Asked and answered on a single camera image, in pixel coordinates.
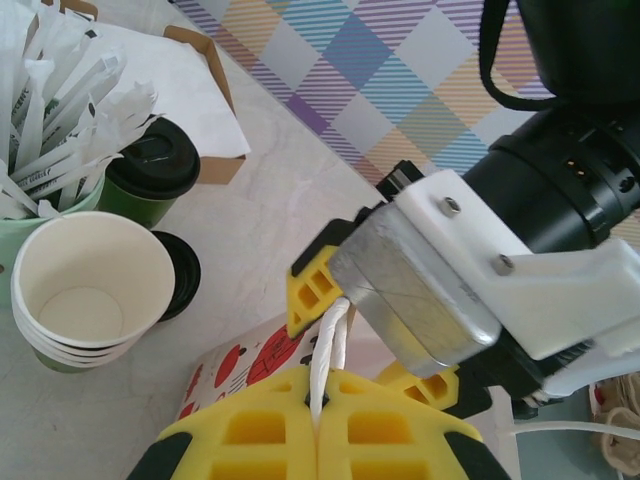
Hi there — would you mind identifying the brown pulp cup carrier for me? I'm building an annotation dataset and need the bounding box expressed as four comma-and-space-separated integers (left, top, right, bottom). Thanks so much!
587, 372, 640, 476

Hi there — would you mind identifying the black plastic cup lid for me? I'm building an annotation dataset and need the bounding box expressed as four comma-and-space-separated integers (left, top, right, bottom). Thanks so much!
106, 115, 201, 200

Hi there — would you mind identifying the mint green straw holder cup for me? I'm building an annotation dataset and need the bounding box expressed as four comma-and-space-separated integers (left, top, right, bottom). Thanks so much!
0, 164, 109, 309

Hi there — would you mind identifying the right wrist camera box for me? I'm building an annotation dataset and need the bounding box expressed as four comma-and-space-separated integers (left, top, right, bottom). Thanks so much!
328, 168, 640, 401

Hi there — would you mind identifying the green paper coffee cup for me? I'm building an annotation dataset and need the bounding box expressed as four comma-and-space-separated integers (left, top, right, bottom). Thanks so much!
97, 172, 181, 229

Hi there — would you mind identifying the white napkin stack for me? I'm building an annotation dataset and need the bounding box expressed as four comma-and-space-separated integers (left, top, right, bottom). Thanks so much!
79, 22, 251, 159

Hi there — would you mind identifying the white red printed paper bag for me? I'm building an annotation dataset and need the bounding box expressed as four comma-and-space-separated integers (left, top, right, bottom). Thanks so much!
177, 297, 640, 480

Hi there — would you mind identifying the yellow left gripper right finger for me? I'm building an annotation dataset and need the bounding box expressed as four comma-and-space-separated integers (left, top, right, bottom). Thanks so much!
317, 369, 512, 480

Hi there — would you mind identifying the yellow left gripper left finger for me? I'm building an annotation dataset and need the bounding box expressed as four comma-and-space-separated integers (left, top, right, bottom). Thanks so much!
125, 366, 320, 480

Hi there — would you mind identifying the brown cardboard napkin tray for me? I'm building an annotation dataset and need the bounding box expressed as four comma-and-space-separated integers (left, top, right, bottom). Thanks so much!
59, 0, 249, 186

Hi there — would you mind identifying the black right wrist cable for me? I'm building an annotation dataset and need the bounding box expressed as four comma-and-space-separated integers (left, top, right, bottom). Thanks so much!
477, 0, 559, 112

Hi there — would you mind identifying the white wrapped paper straw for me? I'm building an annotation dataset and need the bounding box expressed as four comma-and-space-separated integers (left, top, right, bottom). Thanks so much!
7, 9, 56, 171
9, 149, 126, 194
42, 44, 129, 131

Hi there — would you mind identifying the black cup lid stack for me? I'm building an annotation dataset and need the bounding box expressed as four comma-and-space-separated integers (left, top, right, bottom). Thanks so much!
149, 229, 202, 322

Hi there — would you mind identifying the green white paper cup stack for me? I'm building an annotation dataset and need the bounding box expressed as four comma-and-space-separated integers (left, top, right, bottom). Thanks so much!
9, 210, 177, 375

